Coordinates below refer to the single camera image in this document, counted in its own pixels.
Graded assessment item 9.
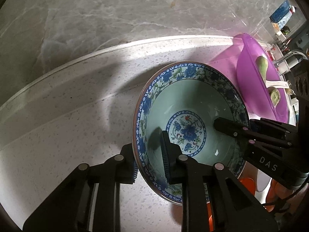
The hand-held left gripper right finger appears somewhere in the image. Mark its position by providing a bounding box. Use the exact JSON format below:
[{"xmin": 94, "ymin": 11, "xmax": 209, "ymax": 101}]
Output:
[{"xmin": 160, "ymin": 130, "xmax": 277, "ymax": 232}]

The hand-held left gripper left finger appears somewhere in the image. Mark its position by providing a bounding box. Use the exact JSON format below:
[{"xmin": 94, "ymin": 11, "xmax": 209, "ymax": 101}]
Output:
[{"xmin": 23, "ymin": 144, "xmax": 139, "ymax": 232}]

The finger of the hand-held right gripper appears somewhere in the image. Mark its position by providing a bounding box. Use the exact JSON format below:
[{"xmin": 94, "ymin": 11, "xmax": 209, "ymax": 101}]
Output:
[
  {"xmin": 213, "ymin": 117, "xmax": 291, "ymax": 149},
  {"xmin": 250, "ymin": 118, "xmax": 298, "ymax": 142}
]

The blue floral ceramic bowl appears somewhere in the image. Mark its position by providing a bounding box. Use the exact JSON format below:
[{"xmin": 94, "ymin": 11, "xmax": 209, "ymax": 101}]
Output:
[{"xmin": 132, "ymin": 62, "xmax": 249, "ymax": 206}]

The white spoon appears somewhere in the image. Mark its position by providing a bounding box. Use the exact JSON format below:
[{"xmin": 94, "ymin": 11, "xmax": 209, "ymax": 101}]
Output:
[{"xmin": 266, "ymin": 80, "xmax": 289, "ymax": 89}]

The purple plastic basin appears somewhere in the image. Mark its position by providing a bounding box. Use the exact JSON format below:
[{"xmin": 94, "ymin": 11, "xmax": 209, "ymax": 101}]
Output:
[{"xmin": 233, "ymin": 32, "xmax": 289, "ymax": 124}]

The chrome faucet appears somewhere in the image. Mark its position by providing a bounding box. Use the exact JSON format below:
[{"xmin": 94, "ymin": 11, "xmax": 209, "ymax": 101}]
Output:
[{"xmin": 274, "ymin": 49, "xmax": 309, "ymax": 75}]

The blue cup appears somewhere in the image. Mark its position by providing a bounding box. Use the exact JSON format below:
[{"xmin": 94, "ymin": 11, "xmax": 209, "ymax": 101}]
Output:
[{"xmin": 270, "ymin": 0, "xmax": 291, "ymax": 22}]

